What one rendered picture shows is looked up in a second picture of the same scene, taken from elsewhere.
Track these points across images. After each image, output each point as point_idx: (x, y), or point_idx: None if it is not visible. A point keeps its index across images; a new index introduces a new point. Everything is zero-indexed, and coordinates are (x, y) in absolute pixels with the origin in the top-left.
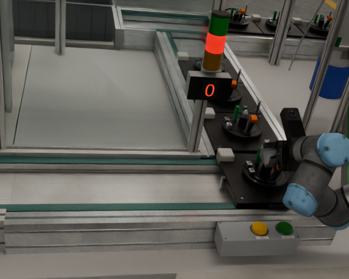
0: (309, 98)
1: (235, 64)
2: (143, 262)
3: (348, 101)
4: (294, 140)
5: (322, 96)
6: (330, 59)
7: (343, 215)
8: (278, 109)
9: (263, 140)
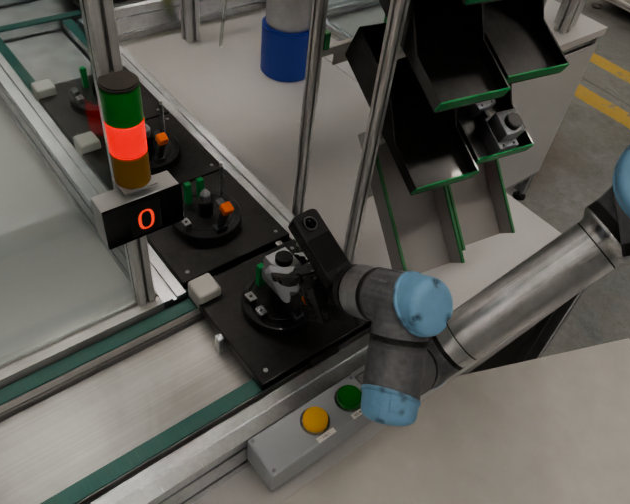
0: (299, 138)
1: (139, 72)
2: None
3: (375, 148)
4: (336, 280)
5: (285, 80)
6: (283, 22)
7: (446, 376)
8: (234, 130)
9: (248, 227)
